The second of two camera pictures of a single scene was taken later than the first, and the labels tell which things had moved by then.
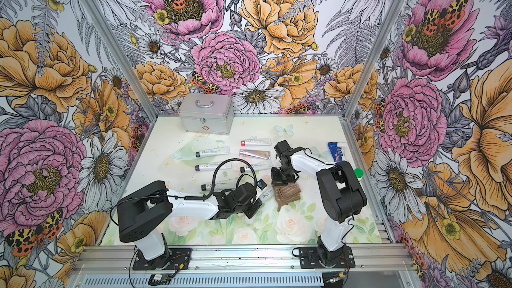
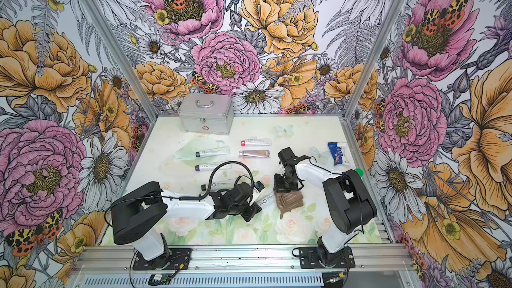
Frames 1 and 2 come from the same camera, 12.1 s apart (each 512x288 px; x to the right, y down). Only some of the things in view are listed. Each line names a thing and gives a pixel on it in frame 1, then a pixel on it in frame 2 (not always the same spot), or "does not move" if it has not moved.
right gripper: (277, 181) to (278, 187)
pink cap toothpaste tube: (257, 142) does not move
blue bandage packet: (337, 151) does not move
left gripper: (255, 208) does not move
